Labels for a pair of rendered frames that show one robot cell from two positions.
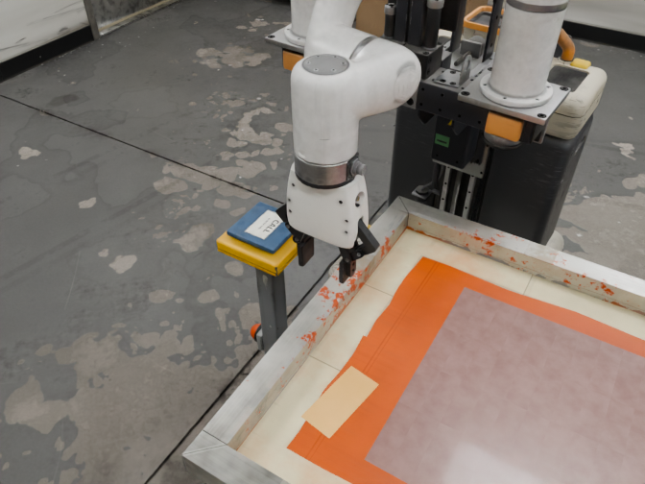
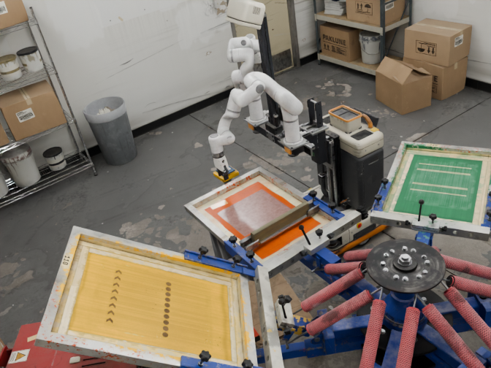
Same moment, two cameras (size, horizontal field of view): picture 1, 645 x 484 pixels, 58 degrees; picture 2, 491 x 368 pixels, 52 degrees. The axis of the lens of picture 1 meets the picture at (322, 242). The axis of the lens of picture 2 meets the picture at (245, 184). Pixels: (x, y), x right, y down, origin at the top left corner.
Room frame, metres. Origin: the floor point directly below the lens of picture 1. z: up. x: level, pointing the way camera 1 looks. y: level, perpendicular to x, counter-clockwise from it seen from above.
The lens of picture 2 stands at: (-1.64, -1.45, 2.75)
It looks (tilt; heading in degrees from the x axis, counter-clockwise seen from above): 34 degrees down; 30
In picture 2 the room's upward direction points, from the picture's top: 11 degrees counter-clockwise
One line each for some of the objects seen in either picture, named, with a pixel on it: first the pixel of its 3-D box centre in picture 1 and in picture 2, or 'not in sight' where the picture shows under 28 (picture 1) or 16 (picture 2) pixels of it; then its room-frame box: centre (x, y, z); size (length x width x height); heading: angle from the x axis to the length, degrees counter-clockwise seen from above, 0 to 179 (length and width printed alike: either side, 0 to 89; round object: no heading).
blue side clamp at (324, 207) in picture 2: not in sight; (323, 209); (0.50, -0.67, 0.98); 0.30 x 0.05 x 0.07; 59
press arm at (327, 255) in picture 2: not in sight; (324, 256); (0.10, -0.80, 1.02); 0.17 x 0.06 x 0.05; 59
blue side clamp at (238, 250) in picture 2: not in sight; (243, 257); (0.02, -0.38, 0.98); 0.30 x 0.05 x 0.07; 59
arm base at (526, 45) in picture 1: (528, 45); (294, 129); (0.96, -0.35, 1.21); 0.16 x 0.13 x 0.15; 145
